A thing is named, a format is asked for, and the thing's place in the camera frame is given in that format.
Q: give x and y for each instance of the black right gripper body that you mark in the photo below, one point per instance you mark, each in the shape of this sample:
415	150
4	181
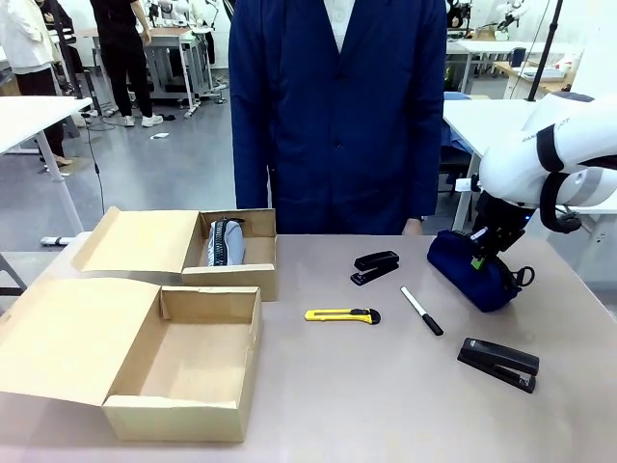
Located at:
501	222

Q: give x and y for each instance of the black green-tipped right gripper finger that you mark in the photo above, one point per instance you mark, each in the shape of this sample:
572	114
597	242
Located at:
496	255
478	258

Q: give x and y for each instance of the navy blue pencil case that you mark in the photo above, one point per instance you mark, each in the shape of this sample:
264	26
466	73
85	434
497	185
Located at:
458	270

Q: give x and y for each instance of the large black stapler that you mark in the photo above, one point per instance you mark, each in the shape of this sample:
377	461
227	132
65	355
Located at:
499	362

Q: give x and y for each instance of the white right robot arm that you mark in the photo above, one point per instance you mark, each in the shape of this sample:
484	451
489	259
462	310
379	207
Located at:
523	159

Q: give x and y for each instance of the small open cardboard box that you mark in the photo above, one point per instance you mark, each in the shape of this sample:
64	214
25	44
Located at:
140	241

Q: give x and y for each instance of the large open cardboard box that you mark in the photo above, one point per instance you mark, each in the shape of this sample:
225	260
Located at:
96	337

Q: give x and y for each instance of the person's left hand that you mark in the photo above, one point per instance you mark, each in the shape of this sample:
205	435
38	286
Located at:
412	227

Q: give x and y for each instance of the white marker with black cap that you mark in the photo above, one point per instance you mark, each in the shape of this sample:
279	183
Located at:
420	309

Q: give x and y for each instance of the small black stapler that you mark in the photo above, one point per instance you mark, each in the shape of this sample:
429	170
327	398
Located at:
375	266

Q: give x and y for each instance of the wooden background table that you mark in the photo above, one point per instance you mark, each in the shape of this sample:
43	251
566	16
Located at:
540	79

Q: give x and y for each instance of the yellow utility knife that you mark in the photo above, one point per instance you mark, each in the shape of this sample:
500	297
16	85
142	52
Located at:
337	315

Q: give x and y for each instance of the black tripod pole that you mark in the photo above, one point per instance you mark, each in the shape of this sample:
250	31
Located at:
544	53

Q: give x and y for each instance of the person in navy coat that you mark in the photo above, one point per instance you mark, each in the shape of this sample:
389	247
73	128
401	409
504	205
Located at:
337	120

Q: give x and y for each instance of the grey zippered pencil case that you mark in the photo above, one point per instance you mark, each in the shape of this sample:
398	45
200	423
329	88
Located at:
225	243

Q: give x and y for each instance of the white paper scrap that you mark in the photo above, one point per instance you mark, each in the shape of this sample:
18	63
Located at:
159	136

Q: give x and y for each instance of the grey metal workbench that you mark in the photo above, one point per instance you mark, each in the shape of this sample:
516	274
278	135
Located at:
176	53

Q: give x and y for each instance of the person in black clothes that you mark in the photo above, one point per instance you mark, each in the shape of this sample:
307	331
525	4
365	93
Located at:
120	53

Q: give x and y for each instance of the white table with white legs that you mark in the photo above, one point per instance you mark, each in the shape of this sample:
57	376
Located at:
29	118

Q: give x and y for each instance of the person in white jacket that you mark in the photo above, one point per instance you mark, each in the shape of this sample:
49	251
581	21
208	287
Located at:
26	43

